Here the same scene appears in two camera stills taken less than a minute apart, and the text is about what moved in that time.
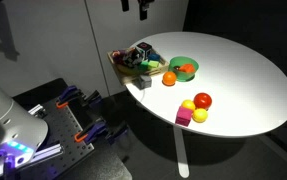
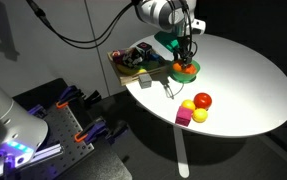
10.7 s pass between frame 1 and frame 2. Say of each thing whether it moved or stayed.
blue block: stayed
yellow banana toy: stayed
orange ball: moved
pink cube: stayed
